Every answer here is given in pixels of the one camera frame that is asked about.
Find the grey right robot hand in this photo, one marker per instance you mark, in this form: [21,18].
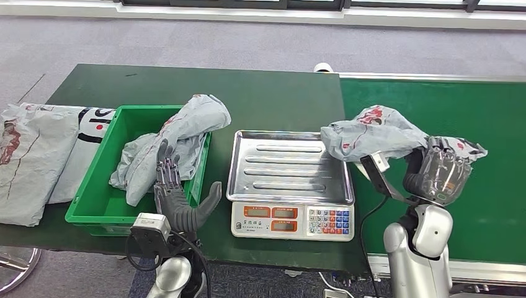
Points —
[443,177]

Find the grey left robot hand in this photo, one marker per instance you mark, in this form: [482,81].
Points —
[178,209]

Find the small grey parcel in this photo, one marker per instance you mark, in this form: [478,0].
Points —
[131,160]

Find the grey parcel red black print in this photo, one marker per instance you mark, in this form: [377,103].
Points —
[370,135]

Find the long grey parcel red stripe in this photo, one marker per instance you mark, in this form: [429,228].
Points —
[197,119]

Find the green conveyor belt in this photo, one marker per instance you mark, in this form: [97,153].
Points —
[472,111]

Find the green plastic crate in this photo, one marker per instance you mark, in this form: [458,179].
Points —
[94,205]

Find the white bag black print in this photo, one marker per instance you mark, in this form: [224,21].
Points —
[82,164]

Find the white scale with steel tray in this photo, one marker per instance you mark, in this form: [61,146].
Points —
[283,168]

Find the large grey bag red print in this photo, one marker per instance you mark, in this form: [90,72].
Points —
[33,164]

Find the white power strip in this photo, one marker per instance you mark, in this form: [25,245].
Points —
[335,294]

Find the white window sill ledge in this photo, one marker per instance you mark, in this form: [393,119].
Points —
[263,16]

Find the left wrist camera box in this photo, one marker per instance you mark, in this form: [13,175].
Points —
[150,234]

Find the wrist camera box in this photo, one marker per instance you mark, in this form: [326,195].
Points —
[376,172]
[150,234]

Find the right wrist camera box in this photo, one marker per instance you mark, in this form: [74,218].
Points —
[376,172]

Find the dark window frame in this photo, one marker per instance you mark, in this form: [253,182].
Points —
[246,3]

